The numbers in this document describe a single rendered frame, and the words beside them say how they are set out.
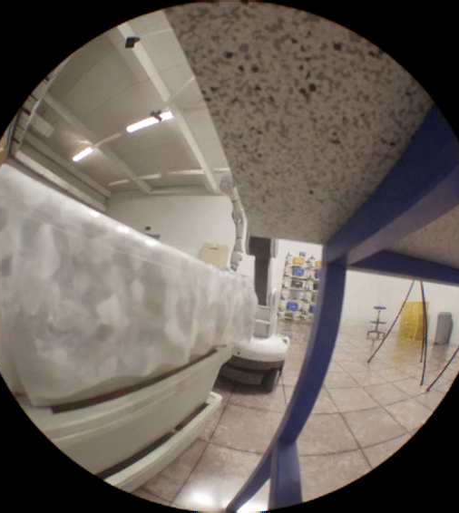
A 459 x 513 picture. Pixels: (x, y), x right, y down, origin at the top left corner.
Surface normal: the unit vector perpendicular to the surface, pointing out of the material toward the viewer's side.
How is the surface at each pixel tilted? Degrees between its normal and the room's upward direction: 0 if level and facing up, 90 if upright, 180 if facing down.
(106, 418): 90
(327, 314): 90
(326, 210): 180
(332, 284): 90
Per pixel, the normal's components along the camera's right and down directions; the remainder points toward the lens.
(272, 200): -0.18, 0.97
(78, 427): 0.92, 0.10
